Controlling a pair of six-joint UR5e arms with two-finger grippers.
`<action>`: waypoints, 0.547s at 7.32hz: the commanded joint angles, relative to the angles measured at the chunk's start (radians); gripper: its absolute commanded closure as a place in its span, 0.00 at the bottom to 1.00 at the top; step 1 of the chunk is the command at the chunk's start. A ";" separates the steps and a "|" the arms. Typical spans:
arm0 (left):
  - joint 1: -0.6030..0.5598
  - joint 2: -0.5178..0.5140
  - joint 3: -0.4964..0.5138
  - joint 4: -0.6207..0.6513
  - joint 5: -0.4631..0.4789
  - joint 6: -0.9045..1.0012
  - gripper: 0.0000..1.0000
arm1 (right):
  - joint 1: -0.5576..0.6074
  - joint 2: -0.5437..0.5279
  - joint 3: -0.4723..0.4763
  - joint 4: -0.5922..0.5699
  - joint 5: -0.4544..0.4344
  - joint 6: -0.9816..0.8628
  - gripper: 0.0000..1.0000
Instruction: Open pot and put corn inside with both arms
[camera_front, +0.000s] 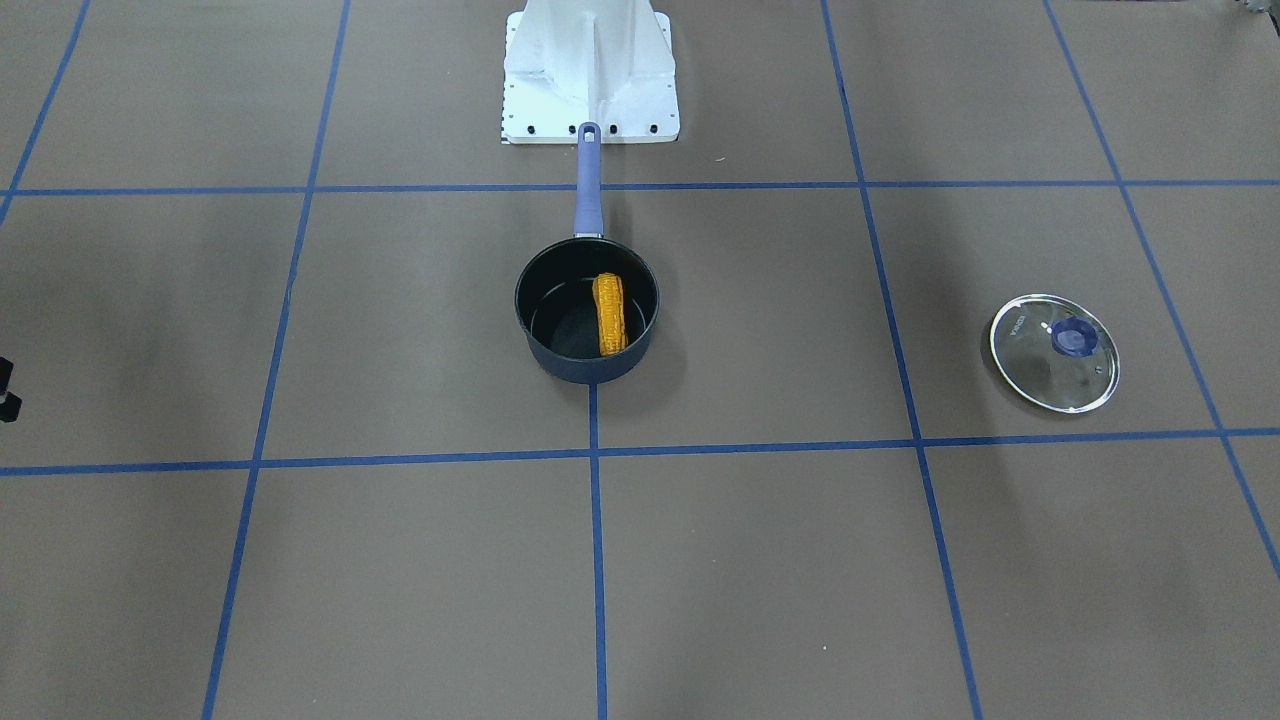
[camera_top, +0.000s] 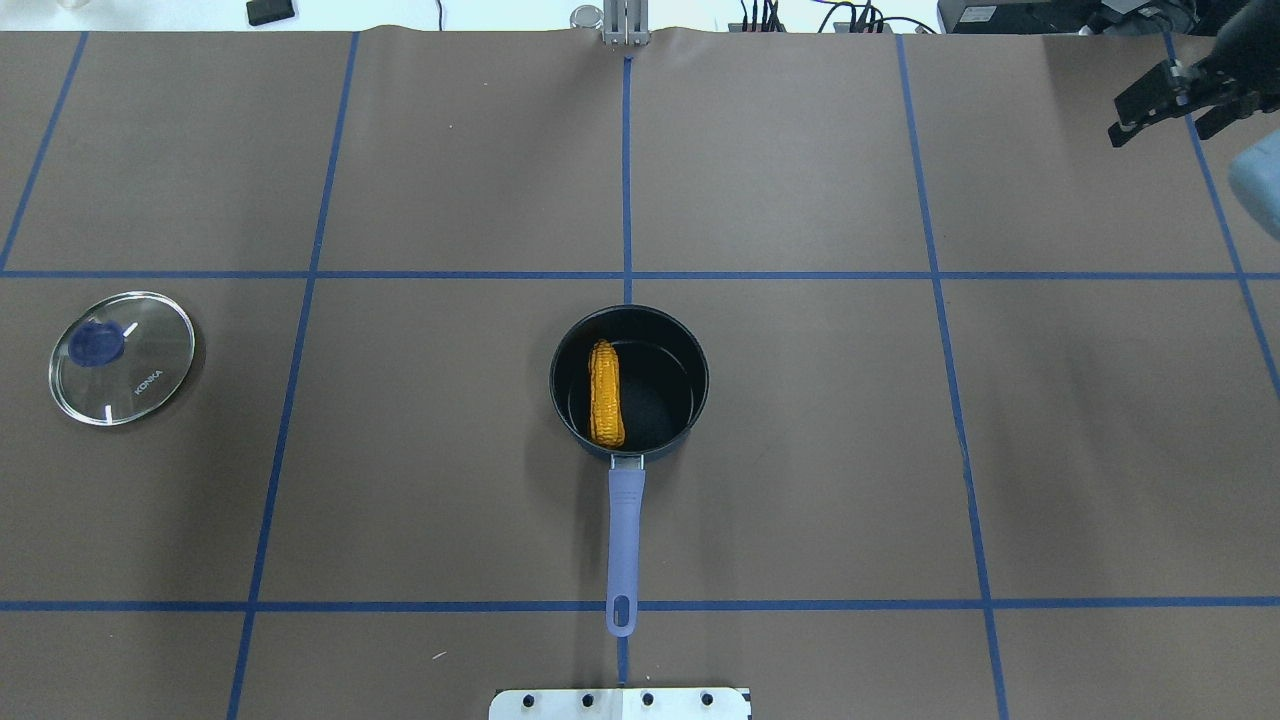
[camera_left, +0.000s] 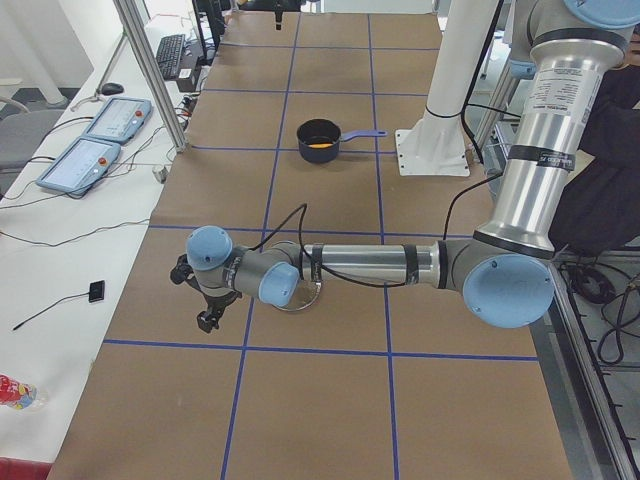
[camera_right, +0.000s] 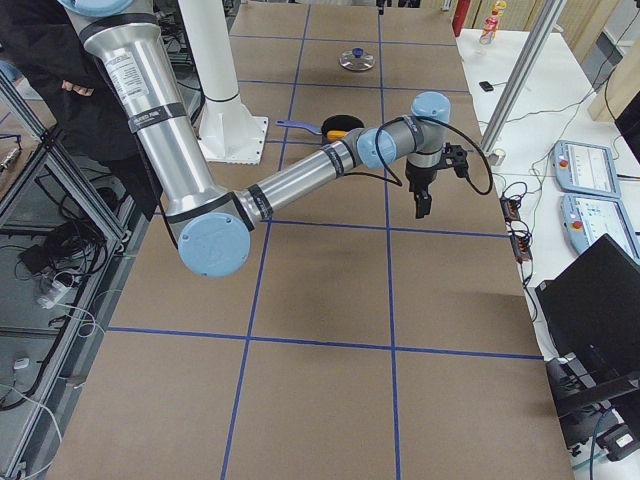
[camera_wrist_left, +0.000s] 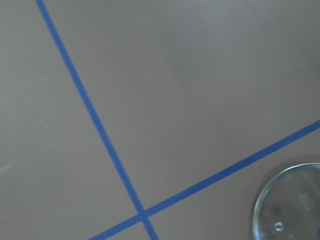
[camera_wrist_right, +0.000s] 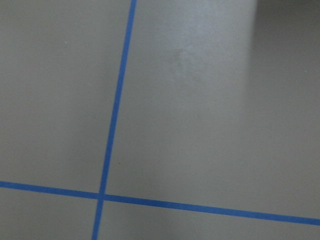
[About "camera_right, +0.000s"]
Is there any yellow corn cob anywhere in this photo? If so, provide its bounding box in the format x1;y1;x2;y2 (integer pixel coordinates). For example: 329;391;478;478
326;130;347;142

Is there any person in black clothes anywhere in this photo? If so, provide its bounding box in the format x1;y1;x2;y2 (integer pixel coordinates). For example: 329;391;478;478
1;1;161;219

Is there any glass pot lid blue knob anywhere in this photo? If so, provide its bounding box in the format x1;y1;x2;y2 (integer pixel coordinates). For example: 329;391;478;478
338;47;375;72

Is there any aluminium frame post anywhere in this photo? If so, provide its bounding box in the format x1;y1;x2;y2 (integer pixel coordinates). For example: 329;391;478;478
480;0;567;154

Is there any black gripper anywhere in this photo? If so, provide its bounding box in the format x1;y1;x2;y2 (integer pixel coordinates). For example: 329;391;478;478
405;143;469;219

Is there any black power strip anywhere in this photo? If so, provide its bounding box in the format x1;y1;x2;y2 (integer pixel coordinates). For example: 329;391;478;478
500;196;533;264

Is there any small black box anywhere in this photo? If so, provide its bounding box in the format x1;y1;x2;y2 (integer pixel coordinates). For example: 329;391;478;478
479;81;494;92

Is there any upper teach pendant tablet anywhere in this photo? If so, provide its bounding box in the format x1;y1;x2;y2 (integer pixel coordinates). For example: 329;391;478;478
551;140;621;198

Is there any small metal cylinder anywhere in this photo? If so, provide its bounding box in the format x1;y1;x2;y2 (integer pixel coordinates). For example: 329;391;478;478
489;149;506;166

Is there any dark blue saucepan with handle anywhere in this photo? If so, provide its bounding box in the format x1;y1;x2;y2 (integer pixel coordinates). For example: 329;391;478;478
276;114;364;144

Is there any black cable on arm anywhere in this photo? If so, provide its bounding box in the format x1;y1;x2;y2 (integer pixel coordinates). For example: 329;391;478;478
347;115;495;196

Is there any black laptop on stand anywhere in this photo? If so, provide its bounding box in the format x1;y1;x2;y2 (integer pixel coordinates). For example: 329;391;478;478
535;234;639;432

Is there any lower teach pendant tablet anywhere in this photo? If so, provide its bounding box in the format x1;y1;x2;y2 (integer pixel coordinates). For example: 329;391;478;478
560;193;639;261

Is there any red fire extinguisher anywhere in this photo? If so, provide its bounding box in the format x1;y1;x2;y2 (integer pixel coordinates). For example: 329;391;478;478
452;0;471;37

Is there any teach pendant tablet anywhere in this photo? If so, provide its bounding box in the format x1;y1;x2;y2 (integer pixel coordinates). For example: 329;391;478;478
560;193;639;261
551;140;621;198

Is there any person's hand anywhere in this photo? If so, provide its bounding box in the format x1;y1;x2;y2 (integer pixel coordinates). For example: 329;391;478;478
61;80;95;97

